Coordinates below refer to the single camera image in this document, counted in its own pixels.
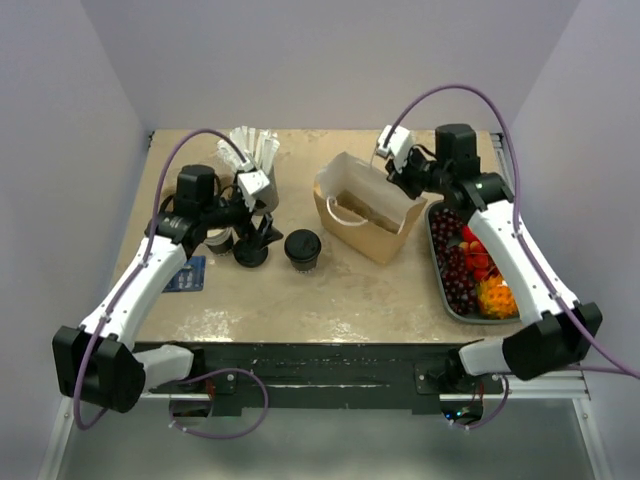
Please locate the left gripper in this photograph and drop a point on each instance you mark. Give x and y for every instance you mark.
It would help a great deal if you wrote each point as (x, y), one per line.
(264, 234)

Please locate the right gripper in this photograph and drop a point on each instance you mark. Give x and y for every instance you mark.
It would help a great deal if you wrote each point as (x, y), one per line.
(401, 179)

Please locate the black plastic cup lid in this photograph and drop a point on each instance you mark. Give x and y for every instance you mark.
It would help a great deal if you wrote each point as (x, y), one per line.
(302, 237)

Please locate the brown paper takeout bag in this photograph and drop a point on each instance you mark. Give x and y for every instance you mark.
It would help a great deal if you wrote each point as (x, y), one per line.
(357, 204)

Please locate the black paper coffee cup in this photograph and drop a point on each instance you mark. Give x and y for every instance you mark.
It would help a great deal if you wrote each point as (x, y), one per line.
(303, 259)

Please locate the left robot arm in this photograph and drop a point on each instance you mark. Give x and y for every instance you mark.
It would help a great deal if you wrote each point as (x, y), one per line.
(95, 361)

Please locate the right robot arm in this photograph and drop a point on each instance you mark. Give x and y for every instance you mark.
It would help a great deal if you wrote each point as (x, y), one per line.
(556, 325)

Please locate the blue battery blister pack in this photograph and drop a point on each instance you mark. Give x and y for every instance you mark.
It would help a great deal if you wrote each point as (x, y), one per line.
(190, 278)

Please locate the stack of paper cups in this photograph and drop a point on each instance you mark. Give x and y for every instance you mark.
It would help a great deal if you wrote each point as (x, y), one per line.
(219, 241)

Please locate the red apple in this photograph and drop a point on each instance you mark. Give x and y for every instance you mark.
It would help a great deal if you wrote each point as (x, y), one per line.
(468, 235)

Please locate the cherries pile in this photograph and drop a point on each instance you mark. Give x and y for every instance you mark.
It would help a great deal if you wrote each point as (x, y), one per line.
(478, 261)

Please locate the dark red grapes bunch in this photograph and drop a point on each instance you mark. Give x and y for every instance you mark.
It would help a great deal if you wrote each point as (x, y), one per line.
(454, 271)

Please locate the grey fruit tray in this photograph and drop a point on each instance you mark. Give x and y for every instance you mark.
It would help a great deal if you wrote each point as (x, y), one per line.
(480, 319)

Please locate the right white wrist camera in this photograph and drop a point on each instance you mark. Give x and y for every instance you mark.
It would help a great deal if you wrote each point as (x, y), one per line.
(394, 145)

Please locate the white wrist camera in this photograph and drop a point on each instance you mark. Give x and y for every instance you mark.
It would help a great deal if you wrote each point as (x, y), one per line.
(251, 181)
(394, 145)

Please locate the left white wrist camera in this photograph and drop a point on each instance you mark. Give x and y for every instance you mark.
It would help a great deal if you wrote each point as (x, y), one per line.
(251, 181)

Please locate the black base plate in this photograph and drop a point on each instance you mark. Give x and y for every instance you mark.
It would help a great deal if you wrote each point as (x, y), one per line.
(372, 376)

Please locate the aluminium rail frame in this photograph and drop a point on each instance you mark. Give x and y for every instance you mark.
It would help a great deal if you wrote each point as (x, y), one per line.
(543, 429)

